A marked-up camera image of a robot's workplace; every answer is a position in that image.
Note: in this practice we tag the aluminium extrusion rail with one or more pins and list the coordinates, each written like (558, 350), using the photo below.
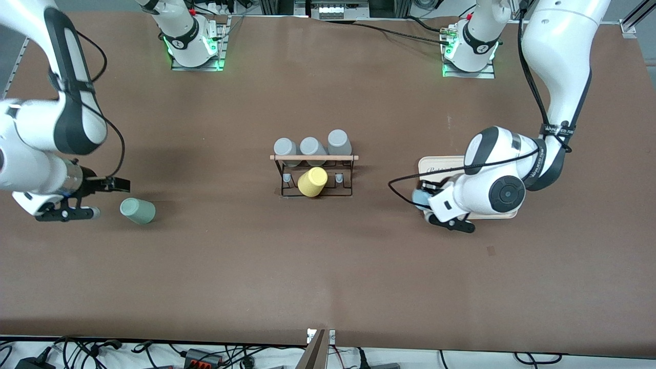
(629, 28)
(21, 48)

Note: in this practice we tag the white socket strip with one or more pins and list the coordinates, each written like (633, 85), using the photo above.
(333, 10)

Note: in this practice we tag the black orange connector box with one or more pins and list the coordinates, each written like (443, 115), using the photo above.
(202, 359)

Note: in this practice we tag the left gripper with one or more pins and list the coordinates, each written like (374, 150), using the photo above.
(428, 187)

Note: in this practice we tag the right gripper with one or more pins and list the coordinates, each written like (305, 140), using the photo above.
(93, 185)

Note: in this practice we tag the black power adapter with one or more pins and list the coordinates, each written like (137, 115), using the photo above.
(33, 363)

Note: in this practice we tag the yellow cup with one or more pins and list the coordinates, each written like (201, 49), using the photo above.
(312, 183)

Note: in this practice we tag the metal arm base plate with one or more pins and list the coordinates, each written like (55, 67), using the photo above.
(197, 68)
(469, 75)

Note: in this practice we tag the cream Rabbit tray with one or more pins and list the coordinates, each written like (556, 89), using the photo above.
(435, 166)

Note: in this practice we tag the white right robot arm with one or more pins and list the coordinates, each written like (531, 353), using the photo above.
(31, 128)

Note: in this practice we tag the mint green cup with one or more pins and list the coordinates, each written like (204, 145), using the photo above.
(138, 211)

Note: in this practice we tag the light blue cup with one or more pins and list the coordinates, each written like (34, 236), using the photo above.
(421, 197)

